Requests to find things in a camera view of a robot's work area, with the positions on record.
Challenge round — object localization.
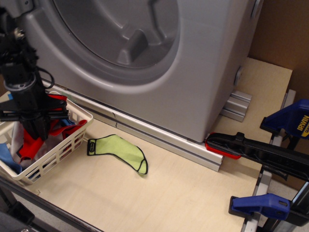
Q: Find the green sock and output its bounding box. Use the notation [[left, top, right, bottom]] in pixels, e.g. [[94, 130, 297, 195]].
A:
[[87, 134, 148, 175]]

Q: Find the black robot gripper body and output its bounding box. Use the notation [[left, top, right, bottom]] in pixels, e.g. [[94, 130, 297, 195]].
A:
[[0, 68, 68, 141]]

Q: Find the red sock in basket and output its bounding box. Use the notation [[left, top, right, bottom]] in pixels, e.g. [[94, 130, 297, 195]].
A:
[[49, 119, 87, 140]]

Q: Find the grey cloth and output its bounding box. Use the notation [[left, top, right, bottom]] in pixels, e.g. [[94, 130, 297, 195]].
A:
[[9, 121, 24, 163]]

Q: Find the short aluminium rail block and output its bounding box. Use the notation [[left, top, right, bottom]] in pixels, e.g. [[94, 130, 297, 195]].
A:
[[220, 90, 252, 122]]

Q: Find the red sock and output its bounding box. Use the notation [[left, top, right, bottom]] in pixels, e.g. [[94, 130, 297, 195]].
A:
[[49, 119, 87, 140], [17, 94, 69, 161]]

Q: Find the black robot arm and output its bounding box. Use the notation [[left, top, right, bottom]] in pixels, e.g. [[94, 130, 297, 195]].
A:
[[0, 8, 68, 141]]

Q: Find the grey toy washing machine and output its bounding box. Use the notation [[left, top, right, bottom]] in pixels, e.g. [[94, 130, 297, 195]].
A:
[[18, 0, 263, 142]]

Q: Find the blue clamp lower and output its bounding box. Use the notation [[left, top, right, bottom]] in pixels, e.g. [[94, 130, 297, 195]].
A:
[[228, 193, 309, 227]]

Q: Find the blue cloth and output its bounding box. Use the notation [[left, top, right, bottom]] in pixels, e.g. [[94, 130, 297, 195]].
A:
[[0, 124, 63, 174]]

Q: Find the black red bar clamp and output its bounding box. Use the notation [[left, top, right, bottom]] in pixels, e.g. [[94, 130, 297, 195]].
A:
[[205, 132, 309, 182]]

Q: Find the cream plastic laundry basket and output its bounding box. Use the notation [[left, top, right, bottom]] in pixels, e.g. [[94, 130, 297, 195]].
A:
[[0, 99, 93, 185]]

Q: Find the blue Irwin clamp upper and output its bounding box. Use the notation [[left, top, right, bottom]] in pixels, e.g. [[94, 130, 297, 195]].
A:
[[260, 99, 309, 150]]

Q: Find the long aluminium rail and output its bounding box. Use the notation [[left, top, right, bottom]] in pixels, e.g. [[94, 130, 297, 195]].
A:
[[47, 85, 224, 172]]

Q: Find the black metal table frame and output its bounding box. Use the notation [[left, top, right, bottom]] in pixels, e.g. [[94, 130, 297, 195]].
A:
[[0, 176, 101, 232]]

